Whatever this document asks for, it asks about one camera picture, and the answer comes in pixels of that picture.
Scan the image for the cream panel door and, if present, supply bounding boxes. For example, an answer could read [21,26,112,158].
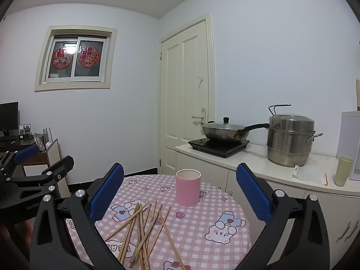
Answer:
[157,13,217,175]

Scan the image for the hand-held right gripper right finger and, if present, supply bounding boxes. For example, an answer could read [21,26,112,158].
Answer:
[233,162,330,270]

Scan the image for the glass wok lid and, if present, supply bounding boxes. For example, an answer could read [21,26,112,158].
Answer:
[202,117,248,131]

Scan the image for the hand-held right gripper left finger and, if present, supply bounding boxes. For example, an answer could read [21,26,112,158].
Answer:
[29,162,127,270]

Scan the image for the white leaflet with orange edge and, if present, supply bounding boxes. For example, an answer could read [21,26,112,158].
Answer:
[292,164,328,187]

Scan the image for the white kitchen cabinet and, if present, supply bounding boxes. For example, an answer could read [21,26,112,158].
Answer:
[166,142,360,270]

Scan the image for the pale box-shaped appliance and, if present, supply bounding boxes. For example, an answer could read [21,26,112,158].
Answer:
[336,111,360,181]

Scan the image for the pink checked tablecloth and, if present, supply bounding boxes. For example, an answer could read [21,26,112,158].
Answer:
[66,174,252,270]

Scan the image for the light green cup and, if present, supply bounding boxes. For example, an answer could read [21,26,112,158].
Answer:
[334,156,354,187]

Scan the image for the black computer monitor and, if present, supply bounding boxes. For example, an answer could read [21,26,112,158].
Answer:
[0,102,19,136]

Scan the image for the dark wooden desk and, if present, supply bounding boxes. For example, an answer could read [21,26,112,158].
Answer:
[0,136,45,164]

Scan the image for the cream framed window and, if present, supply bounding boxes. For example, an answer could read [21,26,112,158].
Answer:
[34,25,118,92]

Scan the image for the pink cup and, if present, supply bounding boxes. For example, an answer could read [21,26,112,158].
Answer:
[176,169,201,206]

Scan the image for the round metal pot lid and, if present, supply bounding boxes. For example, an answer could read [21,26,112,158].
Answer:
[34,133,46,152]

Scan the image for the metal door handle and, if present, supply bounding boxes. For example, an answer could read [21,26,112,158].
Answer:
[192,107,206,125]

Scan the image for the black induction cooktop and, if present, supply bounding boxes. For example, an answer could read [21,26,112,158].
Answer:
[188,138,251,158]

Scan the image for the steel wok with black handle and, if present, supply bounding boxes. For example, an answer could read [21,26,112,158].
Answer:
[201,122,270,142]

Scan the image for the group of wooden chopsticks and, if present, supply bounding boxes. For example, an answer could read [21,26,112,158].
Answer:
[105,198,187,270]

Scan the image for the stainless steel steamer pot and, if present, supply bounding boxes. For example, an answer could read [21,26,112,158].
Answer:
[267,104,323,168]

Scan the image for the red round window decal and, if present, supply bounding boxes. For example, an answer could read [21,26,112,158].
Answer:
[78,46,99,68]
[51,47,73,68]

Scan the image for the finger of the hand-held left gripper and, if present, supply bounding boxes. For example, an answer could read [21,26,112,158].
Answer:
[6,155,74,192]
[0,146,39,179]

